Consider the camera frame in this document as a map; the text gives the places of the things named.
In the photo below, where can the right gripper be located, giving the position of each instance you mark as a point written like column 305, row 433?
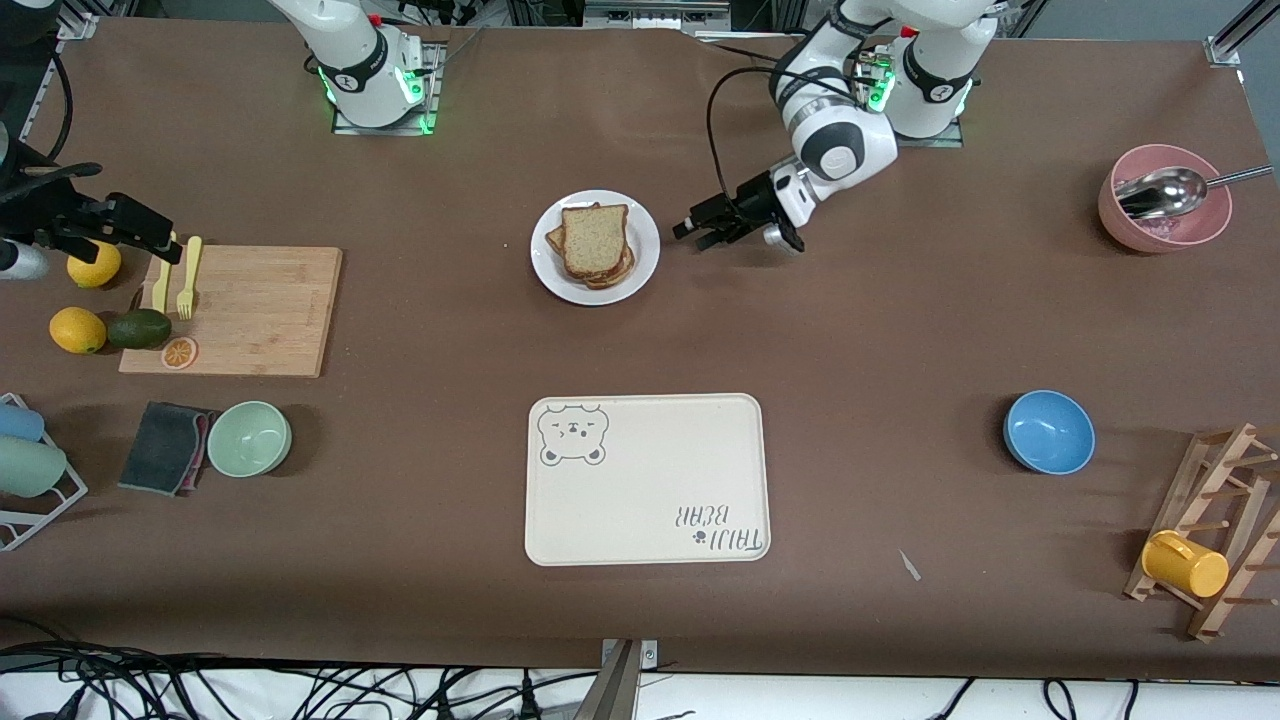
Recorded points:
column 62, row 216

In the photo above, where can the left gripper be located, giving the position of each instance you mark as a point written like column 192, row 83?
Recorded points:
column 752, row 200

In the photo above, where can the white round plate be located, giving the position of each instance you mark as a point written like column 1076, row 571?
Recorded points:
column 645, row 225

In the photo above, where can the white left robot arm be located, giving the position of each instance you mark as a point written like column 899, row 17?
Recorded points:
column 940, row 60

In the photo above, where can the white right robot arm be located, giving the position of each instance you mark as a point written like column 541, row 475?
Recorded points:
column 350, row 50

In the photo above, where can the yellow toy lemon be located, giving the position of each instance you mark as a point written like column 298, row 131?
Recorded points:
column 77, row 330
column 93, row 272

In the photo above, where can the yellow plastic knife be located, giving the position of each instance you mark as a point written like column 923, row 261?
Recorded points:
column 161, row 290

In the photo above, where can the yellow plastic fork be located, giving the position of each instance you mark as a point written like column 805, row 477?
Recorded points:
column 188, row 275

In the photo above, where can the green toy avocado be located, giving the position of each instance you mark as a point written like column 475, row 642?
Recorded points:
column 139, row 329

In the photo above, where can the toy orange slice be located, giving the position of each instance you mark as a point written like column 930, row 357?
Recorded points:
column 180, row 354

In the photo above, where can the bread slice under egg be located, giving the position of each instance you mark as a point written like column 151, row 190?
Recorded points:
column 553, row 240

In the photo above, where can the bamboo cutting board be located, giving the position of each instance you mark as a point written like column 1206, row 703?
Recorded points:
column 260, row 310

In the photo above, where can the light blue cup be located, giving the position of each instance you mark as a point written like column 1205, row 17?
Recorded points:
column 18, row 422

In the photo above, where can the dark grey folded cloth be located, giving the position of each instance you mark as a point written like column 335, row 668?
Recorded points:
column 160, row 448

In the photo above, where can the mint green cup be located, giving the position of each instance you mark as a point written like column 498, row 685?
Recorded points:
column 30, row 467

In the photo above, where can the mint green bowl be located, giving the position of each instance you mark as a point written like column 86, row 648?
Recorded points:
column 249, row 438

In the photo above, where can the beige bear print tray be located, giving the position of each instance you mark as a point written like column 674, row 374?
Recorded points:
column 650, row 470

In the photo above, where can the white paper scrap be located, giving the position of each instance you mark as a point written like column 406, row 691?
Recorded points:
column 909, row 565

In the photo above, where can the blue bowl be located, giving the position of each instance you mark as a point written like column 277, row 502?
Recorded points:
column 1049, row 432

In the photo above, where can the pink bowl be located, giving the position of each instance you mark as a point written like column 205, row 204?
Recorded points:
column 1165, row 238

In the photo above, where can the large metal spoon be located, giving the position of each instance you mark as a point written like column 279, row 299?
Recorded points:
column 1165, row 192

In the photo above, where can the yellow mug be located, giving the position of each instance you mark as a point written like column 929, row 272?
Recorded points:
column 1185, row 564

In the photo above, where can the wooden mug rack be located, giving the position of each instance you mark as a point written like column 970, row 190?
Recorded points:
column 1215, row 520

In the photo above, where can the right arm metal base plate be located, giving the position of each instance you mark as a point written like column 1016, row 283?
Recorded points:
column 432, row 90

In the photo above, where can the grey metal bracket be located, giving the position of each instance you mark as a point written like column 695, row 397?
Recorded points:
column 630, row 670

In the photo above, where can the aluminium frame profile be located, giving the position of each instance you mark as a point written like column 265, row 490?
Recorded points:
column 1222, row 50

